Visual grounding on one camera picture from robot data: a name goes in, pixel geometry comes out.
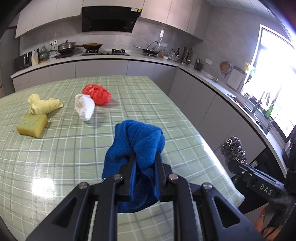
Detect white paper towel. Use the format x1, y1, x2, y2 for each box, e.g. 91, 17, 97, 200
74, 94, 95, 121

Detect black microwave oven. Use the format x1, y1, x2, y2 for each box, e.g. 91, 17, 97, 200
15, 51, 32, 71

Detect white kettle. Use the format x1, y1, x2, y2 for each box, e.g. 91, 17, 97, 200
31, 50, 39, 66

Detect green plaid tablecloth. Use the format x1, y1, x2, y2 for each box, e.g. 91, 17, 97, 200
1, 76, 244, 240

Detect black frying pan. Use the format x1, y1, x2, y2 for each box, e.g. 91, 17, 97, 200
75, 43, 102, 51

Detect white cutting board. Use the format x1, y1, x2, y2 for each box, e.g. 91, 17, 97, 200
226, 66, 245, 90

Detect person right hand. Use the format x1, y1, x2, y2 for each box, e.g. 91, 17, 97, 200
255, 205, 281, 240

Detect round woven trivet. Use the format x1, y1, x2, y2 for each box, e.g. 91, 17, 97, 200
219, 61, 231, 73

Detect yellow green sponge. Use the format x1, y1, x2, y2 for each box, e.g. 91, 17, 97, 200
16, 113, 48, 138

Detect steel wool scrubber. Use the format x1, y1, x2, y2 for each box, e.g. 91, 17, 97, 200
220, 136, 247, 165

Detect black range hood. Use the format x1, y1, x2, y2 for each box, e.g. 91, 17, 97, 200
82, 6, 142, 33

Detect yellow cloth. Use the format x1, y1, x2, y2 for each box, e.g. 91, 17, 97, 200
28, 93, 64, 115

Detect green ceramic jar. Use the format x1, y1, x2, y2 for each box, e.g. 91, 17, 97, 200
39, 45, 49, 62

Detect wok near sink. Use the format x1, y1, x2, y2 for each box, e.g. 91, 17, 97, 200
133, 41, 159, 56

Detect black gas stove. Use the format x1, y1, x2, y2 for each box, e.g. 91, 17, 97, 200
81, 49, 129, 56

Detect lidded black wok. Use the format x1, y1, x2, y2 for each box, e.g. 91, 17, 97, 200
50, 40, 82, 54

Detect red plastic bag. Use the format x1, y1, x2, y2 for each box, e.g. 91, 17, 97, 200
82, 84, 111, 106

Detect blue cloth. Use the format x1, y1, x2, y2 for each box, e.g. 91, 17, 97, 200
101, 120, 166, 213

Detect black utensil holder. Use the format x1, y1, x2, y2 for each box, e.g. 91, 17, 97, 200
194, 58, 205, 72

